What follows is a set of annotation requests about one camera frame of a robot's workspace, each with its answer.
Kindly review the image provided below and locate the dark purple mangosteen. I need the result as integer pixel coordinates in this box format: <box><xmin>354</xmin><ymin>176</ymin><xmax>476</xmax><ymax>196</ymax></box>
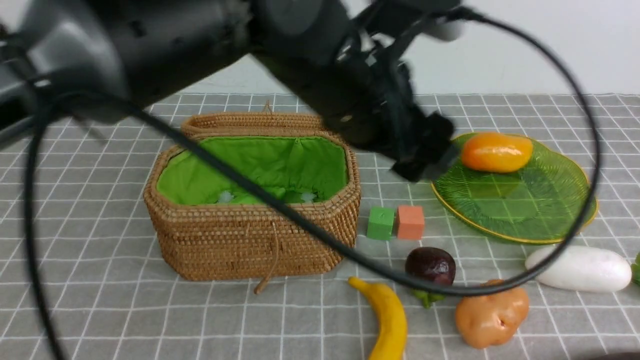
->
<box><xmin>404</xmin><ymin>246</ymin><xmax>457</xmax><ymax>286</ymax></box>

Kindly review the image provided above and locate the yellow banana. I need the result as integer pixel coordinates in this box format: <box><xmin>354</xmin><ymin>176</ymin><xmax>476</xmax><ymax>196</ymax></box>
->
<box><xmin>347</xmin><ymin>276</ymin><xmax>409</xmax><ymax>360</ymax></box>

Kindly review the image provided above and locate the woven rattan basket lid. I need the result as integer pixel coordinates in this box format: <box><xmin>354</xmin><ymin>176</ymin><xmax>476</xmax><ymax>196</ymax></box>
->
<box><xmin>180</xmin><ymin>102</ymin><xmax>331</xmax><ymax>137</ymax></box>

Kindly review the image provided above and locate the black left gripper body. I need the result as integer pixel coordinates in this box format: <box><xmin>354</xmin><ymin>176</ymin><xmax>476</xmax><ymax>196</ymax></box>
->
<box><xmin>320</xmin><ymin>50</ymin><xmax>458</xmax><ymax>182</ymax></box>

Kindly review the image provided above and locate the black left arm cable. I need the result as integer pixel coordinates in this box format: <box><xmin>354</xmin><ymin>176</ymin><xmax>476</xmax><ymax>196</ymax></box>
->
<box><xmin>22</xmin><ymin>5</ymin><xmax>601</xmax><ymax>360</ymax></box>

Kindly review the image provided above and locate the white radish with leaves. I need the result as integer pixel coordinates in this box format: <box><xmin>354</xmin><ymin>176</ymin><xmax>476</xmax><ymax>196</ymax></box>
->
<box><xmin>535</xmin><ymin>245</ymin><xmax>633</xmax><ymax>293</ymax></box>

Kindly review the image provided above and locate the orange foam cube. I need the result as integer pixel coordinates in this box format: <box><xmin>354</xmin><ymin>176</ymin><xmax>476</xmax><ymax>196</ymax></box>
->
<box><xmin>397</xmin><ymin>205</ymin><xmax>425</xmax><ymax>240</ymax></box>

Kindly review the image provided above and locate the green glass leaf plate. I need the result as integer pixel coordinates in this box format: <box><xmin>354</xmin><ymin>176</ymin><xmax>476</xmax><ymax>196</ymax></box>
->
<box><xmin>430</xmin><ymin>132</ymin><xmax>590</xmax><ymax>245</ymax></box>

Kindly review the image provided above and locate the woven rattan basket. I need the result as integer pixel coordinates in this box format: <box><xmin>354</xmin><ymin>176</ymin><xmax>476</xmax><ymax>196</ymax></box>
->
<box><xmin>143</xmin><ymin>131</ymin><xmax>361</xmax><ymax>286</ymax></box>

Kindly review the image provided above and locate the green foam cube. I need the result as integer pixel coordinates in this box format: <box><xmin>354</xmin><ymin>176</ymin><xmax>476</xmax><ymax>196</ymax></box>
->
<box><xmin>366</xmin><ymin>206</ymin><xmax>396</xmax><ymax>241</ymax></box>

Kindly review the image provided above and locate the orange mango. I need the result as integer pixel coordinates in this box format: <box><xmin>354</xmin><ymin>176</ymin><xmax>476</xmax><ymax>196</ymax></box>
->
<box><xmin>461</xmin><ymin>132</ymin><xmax>534</xmax><ymax>174</ymax></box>

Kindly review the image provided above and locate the grey checked tablecloth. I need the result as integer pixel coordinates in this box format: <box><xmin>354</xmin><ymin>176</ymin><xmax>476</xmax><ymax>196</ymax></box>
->
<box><xmin>0</xmin><ymin>93</ymin><xmax>639</xmax><ymax>360</ymax></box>

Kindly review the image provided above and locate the brown potato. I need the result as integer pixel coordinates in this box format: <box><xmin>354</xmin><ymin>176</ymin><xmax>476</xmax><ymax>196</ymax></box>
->
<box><xmin>454</xmin><ymin>287</ymin><xmax>530</xmax><ymax>349</ymax></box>

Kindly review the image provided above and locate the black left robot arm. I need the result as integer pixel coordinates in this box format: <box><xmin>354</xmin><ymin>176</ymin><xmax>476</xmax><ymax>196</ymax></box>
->
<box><xmin>1</xmin><ymin>0</ymin><xmax>459</xmax><ymax>182</ymax></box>

